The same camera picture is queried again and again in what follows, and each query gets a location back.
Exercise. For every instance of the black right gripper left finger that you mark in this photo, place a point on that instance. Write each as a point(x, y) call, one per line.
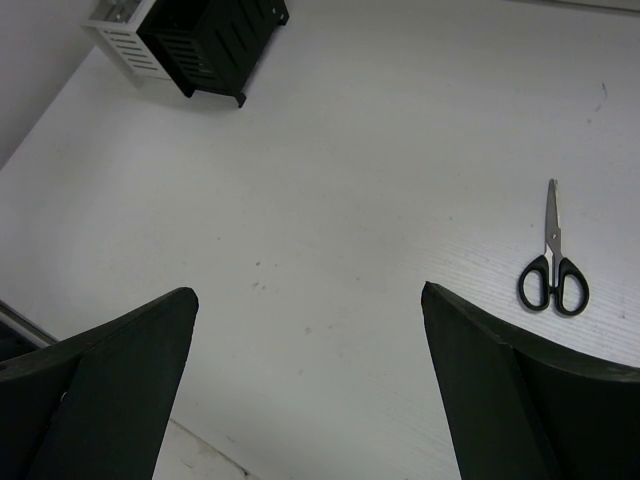
point(96, 405)

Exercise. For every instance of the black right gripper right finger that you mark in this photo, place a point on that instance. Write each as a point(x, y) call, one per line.
point(520, 406)

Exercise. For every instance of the black handled scissors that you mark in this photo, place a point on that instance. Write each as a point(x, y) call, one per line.
point(552, 267)

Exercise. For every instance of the black slatted pen holder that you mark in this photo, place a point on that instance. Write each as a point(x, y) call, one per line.
point(211, 45)

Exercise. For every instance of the white slatted pen holder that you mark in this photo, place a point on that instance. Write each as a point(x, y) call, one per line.
point(113, 26)

